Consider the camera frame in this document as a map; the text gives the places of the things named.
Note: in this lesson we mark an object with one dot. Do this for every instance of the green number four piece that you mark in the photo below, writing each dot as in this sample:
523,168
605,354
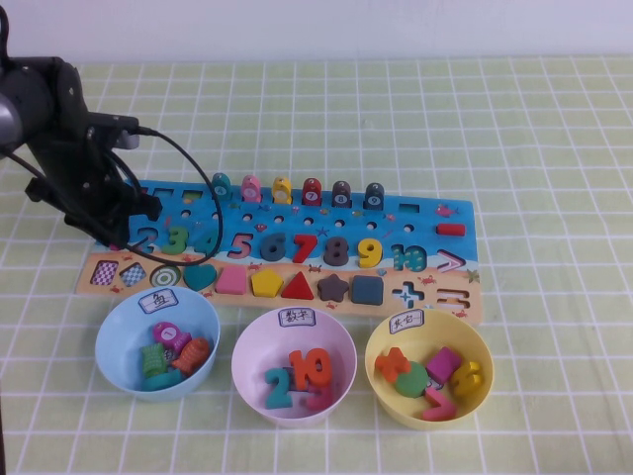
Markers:
211,242

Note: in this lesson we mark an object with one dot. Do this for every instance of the teal number two piece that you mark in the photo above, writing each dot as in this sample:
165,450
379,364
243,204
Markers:
278,402

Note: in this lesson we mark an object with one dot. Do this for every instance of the green number three piece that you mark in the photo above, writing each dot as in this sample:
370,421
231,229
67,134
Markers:
179,239

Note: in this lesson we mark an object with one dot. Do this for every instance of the red number seven piece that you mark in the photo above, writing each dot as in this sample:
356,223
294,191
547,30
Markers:
305,249

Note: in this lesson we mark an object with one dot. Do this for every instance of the pink greater-than sign piece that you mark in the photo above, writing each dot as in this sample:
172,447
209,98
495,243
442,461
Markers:
442,403

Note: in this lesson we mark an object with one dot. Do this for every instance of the orange plus sign piece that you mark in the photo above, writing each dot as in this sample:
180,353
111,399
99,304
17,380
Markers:
393,365

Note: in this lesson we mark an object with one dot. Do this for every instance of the red minus sign piece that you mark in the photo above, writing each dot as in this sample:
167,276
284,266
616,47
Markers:
451,229

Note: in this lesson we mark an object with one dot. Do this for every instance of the magenta diamond piece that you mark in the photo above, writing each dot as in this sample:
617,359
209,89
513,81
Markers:
444,365

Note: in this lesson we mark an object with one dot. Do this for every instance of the pink fish peg five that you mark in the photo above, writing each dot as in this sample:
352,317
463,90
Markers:
251,190

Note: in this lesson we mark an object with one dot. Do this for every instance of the orange fish piece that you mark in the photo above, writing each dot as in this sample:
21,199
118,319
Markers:
193,356

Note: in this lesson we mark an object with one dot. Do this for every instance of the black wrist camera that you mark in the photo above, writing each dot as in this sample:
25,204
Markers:
114,121

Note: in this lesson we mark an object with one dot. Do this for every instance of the red fish peg seven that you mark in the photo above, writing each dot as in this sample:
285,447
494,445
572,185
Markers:
311,194

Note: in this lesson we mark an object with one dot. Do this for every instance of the orange number ten piece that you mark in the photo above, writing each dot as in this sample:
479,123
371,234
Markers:
298,368

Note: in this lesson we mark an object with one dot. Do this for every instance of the red triangle piece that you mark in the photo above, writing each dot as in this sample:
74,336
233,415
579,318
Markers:
298,290

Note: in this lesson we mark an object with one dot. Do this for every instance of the yellow number nine piece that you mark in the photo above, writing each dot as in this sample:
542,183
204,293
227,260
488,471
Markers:
376,251

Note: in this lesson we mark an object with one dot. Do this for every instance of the brown star piece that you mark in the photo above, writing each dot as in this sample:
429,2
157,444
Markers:
334,288

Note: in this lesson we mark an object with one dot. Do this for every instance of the dark grey fish peg nine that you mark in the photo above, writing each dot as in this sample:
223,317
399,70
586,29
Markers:
374,198

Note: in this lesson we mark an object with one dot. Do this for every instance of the green checked tablecloth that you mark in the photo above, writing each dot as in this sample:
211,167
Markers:
544,148

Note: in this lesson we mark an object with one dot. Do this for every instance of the green circle piece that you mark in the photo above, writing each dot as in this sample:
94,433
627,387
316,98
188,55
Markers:
411,380

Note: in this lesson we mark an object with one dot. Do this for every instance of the dark blue square piece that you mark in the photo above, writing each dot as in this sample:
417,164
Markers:
368,289

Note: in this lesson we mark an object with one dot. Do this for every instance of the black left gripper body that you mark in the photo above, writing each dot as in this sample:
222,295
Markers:
79,183

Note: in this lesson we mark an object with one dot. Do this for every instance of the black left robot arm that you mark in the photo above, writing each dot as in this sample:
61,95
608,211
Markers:
29,99

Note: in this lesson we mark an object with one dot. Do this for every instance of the teal fish peg four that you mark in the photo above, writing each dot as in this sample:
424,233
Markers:
220,189

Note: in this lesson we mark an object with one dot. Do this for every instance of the magenta fish piece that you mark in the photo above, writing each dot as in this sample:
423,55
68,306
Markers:
165,334

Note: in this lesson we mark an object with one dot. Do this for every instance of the pink plastic bowl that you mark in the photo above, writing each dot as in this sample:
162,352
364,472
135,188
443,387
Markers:
257,341

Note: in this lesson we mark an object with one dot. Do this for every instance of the white paper label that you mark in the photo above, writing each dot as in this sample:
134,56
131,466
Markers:
298,318
406,321
158,302

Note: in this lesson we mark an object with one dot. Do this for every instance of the dark blue number six piece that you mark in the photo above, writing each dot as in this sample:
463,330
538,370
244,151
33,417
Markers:
269,251

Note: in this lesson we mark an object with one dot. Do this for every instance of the brown fish peg eight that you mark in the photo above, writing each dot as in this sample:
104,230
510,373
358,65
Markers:
342,196

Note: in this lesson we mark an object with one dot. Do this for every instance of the brown number eight piece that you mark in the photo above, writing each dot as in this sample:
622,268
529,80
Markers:
336,251

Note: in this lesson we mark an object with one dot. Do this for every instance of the pink trapezoid piece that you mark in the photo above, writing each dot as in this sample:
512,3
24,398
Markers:
231,283

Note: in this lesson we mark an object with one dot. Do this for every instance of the teal heart piece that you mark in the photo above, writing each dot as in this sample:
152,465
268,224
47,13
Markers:
200,278

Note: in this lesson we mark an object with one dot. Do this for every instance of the green fish piece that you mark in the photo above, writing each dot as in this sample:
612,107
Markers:
153,361

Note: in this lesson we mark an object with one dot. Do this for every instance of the light blue plastic bowl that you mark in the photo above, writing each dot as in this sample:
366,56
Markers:
118,336

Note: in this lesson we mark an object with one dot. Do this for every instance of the yellow plastic bowl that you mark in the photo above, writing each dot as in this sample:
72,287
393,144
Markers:
395,339

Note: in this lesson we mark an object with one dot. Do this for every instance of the magenta number five piece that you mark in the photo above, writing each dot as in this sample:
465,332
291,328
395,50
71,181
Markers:
321,399

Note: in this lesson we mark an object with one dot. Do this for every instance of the yellow fish peg six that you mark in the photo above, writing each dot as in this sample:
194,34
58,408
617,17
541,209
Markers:
282,192

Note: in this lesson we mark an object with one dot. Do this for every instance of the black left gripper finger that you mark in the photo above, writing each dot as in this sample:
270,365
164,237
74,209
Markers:
91,230
147,208

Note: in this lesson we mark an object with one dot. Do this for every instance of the teal fish piece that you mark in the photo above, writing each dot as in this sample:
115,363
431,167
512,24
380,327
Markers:
163,381

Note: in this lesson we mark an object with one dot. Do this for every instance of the blue number puzzle board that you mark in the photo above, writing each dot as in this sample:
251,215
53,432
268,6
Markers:
425,220

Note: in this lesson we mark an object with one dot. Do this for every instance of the yellow pentagon piece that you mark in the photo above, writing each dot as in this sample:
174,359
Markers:
267,284

